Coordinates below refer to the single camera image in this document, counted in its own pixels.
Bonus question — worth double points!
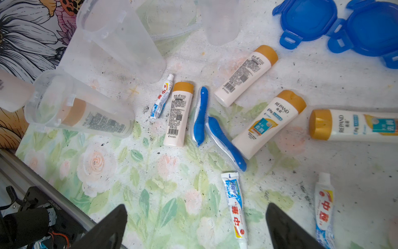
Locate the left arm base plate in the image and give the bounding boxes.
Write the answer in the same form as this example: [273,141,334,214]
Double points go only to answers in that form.
[1,186,86,249]

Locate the toothpaste tube front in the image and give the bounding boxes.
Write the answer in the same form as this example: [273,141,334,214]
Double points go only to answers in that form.
[221,172,248,249]

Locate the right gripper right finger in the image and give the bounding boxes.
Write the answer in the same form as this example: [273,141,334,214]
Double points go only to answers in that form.
[265,203,323,249]

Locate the white bottle left barcode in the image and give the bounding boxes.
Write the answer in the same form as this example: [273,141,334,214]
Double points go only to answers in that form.
[163,82,194,148]

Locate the blue lid far left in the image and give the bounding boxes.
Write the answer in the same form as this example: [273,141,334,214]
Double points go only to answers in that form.
[272,0,337,50]

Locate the white bottle back label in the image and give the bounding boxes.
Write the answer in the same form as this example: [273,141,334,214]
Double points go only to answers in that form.
[215,45,278,107]

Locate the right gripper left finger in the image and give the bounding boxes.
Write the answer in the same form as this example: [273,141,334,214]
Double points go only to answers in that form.
[70,204,127,249]

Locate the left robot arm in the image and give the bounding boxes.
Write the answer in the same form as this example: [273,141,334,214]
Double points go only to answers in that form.
[0,70,35,113]

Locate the blue toothbrush in wrapper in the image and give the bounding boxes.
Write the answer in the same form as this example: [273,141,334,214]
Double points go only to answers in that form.
[190,86,209,147]

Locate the clear plastic cup back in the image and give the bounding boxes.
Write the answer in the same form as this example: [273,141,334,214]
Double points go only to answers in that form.
[198,0,240,46]

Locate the blue lid middle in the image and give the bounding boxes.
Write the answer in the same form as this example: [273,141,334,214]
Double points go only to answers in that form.
[327,1,398,69]

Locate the small toothpaste tube left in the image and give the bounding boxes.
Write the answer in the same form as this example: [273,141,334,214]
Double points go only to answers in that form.
[150,74,174,119]

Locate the white bottle teal label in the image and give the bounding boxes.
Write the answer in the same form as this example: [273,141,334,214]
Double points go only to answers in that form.
[232,90,307,159]

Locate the white bottle lying sideways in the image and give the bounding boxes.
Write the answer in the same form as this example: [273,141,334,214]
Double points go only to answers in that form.
[309,109,398,143]

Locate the blue lid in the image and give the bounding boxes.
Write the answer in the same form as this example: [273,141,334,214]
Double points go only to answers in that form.
[272,0,337,50]
[327,1,398,69]

